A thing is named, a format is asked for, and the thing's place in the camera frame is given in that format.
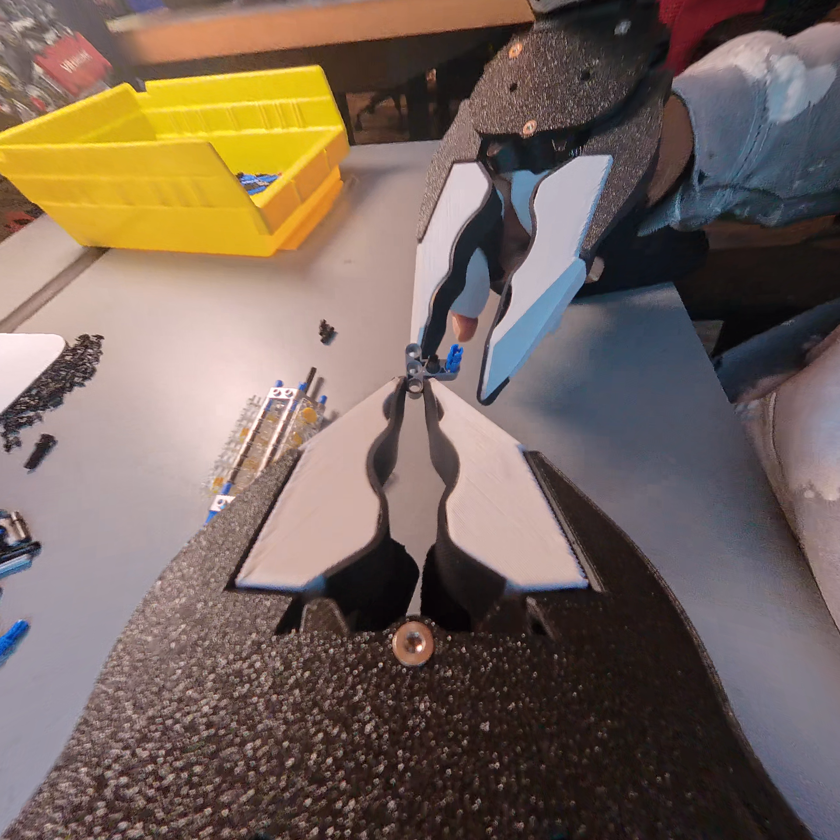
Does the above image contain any small grey angled beam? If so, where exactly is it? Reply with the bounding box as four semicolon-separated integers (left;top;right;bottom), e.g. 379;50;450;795
405;344;441;395

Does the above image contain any yellow plastic bin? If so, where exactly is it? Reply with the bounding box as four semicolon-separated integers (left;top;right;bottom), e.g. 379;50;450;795
0;66;351;257

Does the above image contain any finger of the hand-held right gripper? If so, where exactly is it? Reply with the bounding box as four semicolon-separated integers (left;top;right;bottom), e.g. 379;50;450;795
410;161;500;362
477;154;615;405

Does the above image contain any grey desk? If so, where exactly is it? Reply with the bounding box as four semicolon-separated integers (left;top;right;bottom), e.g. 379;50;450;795
0;138;840;840

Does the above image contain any heap of black pins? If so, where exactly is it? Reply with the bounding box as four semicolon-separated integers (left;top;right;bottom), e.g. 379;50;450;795
0;332;106;447

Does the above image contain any person's right forearm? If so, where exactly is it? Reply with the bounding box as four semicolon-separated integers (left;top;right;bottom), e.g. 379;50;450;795
644;20;840;237

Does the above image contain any pile of mixed brick parts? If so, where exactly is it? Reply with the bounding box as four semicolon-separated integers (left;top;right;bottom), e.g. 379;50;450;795
0;506;43;664

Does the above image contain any transparent brick engine model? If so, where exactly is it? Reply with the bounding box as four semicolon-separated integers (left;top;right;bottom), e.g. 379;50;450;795
204;368;329;526

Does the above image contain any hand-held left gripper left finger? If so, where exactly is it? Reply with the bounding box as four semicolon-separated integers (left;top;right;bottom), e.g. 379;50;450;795
234;378;421;618

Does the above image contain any red rounded object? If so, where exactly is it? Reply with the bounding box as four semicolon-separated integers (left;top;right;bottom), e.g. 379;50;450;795
657;0;788;67

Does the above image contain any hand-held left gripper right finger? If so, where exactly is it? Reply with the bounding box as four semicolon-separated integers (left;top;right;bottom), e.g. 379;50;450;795
420;378;592;615

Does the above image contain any white book stand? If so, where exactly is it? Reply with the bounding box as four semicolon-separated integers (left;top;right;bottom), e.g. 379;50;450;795
0;332;67;414

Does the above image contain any colourful printed box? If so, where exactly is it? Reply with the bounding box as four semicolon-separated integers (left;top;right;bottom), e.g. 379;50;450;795
0;0;119;132

